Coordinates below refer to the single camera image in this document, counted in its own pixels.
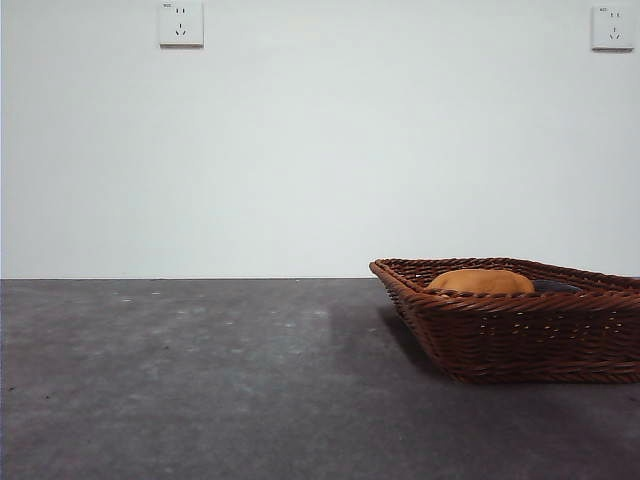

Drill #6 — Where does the purple eggplant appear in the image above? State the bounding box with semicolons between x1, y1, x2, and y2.
531;279;584;295

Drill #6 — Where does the white wall socket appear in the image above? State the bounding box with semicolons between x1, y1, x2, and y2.
590;5;630;52
158;1;205;50

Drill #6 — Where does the brown potato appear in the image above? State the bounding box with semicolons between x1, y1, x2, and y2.
427;268;536;295

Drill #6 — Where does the brown woven wicker basket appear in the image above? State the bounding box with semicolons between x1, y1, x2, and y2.
368;256;640;385

